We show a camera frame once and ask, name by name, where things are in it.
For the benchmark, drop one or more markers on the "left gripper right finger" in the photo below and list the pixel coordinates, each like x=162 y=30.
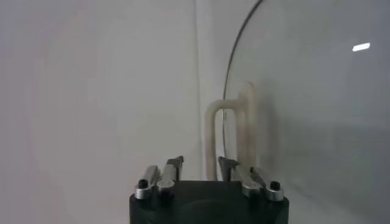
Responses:
x=248 y=179

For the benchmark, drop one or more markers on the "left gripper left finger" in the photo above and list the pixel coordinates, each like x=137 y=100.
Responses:
x=169 y=179

